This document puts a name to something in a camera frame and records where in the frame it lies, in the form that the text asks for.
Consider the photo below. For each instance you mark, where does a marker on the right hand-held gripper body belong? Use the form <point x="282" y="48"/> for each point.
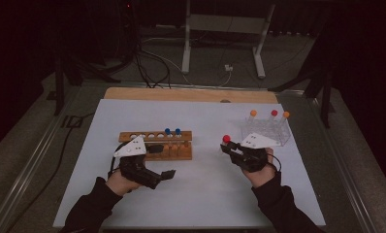
<point x="257" y="142"/>

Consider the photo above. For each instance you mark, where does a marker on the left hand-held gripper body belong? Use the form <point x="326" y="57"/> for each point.
<point x="133" y="149"/>

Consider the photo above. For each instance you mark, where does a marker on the red capped test tube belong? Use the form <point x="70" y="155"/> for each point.
<point x="226" y="138"/>
<point x="274" y="112"/>

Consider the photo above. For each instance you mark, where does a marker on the clear plastic test tube rack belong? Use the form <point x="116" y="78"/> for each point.
<point x="268" y="127"/>

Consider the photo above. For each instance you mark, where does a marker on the blue capped test tube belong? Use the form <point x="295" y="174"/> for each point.
<point x="167" y="131"/>
<point x="177" y="131"/>

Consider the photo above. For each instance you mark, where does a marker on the wooden test tube rack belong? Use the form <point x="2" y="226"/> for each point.
<point x="181" y="152"/>

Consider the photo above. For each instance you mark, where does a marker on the orange capped test tube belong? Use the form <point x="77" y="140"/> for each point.
<point x="253" y="113"/>
<point x="286" y="114"/>

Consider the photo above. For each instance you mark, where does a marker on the person's right hand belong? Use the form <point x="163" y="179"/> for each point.
<point x="262" y="178"/>

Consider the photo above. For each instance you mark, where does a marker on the person's left hand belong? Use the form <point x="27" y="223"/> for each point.
<point x="121" y="186"/>

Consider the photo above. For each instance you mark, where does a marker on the white table sheet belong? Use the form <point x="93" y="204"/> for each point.
<point x="197" y="194"/>

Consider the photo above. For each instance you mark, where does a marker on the black tripod stand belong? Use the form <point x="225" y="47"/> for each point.
<point x="325" y="97"/>
<point x="59" y="84"/>

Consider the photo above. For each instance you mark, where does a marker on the white metal stand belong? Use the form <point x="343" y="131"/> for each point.
<point x="225" y="24"/>

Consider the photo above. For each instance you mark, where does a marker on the metal floor rail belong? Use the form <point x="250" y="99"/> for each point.
<point x="29" y="171"/>
<point x="343" y="168"/>

